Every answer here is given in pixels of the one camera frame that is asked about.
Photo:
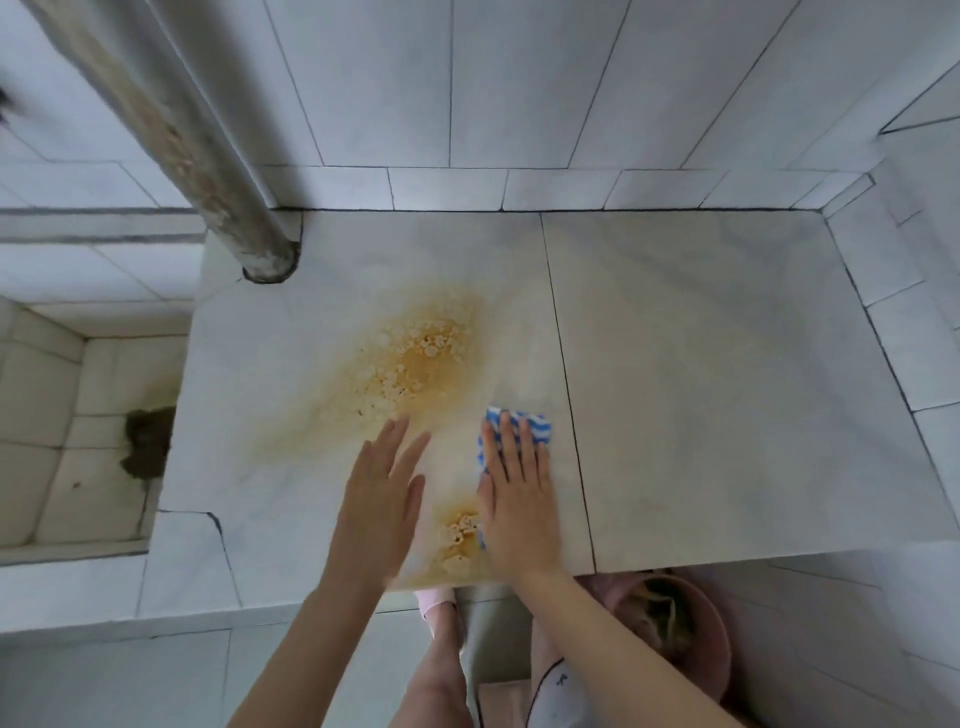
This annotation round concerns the person's right hand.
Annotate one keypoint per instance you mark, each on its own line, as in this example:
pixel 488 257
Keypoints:
pixel 519 510

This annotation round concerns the person's left hand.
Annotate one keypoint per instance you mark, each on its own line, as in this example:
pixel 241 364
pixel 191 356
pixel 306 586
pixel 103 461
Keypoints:
pixel 371 510

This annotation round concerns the person's right middle finger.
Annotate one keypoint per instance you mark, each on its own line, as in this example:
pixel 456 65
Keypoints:
pixel 510 444

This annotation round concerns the person's left thumb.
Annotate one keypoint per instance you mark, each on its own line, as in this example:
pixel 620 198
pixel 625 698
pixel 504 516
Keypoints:
pixel 418 504

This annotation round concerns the person's right little finger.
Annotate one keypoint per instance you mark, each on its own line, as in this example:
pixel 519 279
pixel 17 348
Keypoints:
pixel 545 469

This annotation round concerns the person's right thumb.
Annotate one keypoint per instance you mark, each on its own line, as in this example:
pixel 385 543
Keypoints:
pixel 484 501

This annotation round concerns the blue white striped cleaning cloth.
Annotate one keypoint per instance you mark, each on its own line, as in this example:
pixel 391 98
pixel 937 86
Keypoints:
pixel 541 427

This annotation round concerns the person's left forearm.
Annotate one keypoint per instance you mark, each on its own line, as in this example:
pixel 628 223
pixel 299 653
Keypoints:
pixel 304 660

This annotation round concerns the person's right forearm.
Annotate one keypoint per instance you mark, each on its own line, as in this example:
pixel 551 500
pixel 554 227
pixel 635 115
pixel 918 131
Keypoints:
pixel 607 652

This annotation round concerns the pink slipper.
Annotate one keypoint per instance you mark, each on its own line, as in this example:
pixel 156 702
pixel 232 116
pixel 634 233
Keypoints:
pixel 435 602

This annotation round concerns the person's left leg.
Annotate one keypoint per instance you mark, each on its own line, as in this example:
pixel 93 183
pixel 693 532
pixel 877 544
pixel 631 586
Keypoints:
pixel 435 675

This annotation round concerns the pink plastic bucket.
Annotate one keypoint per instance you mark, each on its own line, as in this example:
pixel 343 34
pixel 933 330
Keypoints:
pixel 705 637

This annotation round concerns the tiled sink basin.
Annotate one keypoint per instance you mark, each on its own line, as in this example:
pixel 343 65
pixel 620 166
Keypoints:
pixel 67 435

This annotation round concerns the grey stained drain pipe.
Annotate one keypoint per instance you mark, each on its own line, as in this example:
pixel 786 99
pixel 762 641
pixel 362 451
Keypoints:
pixel 187 142

